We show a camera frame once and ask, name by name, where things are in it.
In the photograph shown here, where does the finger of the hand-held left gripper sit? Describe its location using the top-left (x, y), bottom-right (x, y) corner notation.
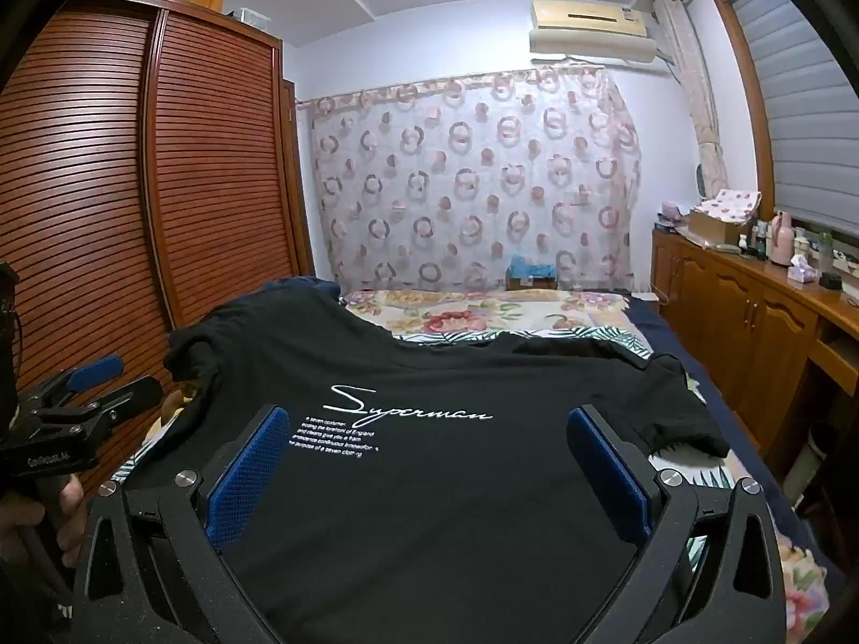
top-left (40, 355), bottom-right (125, 404)
top-left (74, 376), bottom-right (164, 427)

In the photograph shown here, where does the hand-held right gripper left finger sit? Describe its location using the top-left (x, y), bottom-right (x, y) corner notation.
top-left (70, 404), bottom-right (296, 644)

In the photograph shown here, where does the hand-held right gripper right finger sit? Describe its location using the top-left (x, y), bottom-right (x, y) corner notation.
top-left (565, 404), bottom-right (786, 644)

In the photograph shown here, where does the black printed t-shirt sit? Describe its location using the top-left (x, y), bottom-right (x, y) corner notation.
top-left (121, 278), bottom-right (732, 644)

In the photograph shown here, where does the person's left hand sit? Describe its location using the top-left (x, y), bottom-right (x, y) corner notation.
top-left (0, 475), bottom-right (87, 591)

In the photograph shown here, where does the wooden louvered wardrobe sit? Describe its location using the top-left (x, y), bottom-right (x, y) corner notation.
top-left (0, 0), bottom-right (316, 484)

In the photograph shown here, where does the white waste bin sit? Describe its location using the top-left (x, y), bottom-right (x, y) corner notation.
top-left (785, 421), bottom-right (840, 511)

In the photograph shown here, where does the floral leaf print bed sheet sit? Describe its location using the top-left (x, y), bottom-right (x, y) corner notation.
top-left (114, 288), bottom-right (850, 644)

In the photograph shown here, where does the long wooden cabinet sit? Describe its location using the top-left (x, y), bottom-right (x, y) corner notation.
top-left (651, 224), bottom-right (859, 511)

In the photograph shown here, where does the blue bag on box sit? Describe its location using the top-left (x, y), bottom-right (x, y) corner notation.
top-left (506, 253), bottom-right (559, 292)

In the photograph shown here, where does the cardboard box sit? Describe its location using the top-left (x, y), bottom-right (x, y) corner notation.
top-left (686, 189), bottom-right (762, 246)

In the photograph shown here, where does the pink thermos jug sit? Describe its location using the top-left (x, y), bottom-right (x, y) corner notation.
top-left (768, 210), bottom-right (794, 266)

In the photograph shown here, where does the circle patterned sheer curtain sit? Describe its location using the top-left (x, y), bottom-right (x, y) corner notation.
top-left (309, 63), bottom-right (645, 296)

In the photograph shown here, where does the tied floral side curtain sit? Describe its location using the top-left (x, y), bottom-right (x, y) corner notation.
top-left (654, 0), bottom-right (731, 199)

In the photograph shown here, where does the grey window blind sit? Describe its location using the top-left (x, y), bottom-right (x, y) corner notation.
top-left (728, 0), bottom-right (859, 239)

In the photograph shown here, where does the wall air conditioner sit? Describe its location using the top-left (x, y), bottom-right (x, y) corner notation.
top-left (529, 0), bottom-right (662, 71)

